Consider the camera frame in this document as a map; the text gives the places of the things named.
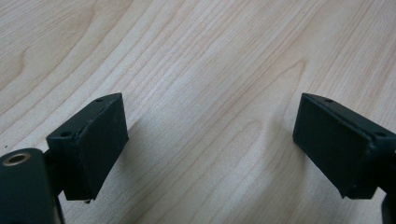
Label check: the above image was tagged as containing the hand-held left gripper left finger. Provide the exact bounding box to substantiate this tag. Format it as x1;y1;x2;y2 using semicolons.
46;92;130;202

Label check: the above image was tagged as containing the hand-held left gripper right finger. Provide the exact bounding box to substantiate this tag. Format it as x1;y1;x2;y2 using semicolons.
292;92;396;200

